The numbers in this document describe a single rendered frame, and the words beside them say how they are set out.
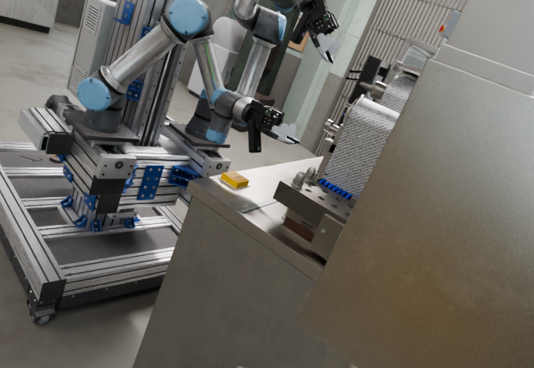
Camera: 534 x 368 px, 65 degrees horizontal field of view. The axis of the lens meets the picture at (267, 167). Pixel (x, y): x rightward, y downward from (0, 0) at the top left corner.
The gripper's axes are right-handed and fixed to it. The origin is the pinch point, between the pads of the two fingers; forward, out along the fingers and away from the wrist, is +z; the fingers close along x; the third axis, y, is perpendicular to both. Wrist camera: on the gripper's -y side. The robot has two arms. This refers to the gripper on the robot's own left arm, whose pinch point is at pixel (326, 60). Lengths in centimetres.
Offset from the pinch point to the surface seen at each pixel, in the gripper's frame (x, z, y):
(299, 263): -33, 55, -19
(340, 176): -7.2, 36.8, -8.6
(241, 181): -18.3, 26.2, -36.7
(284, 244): -33, 49, -21
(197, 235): -33, 37, -49
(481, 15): -90, 32, 42
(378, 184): -91, 42, 28
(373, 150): -7.2, 33.6, 4.1
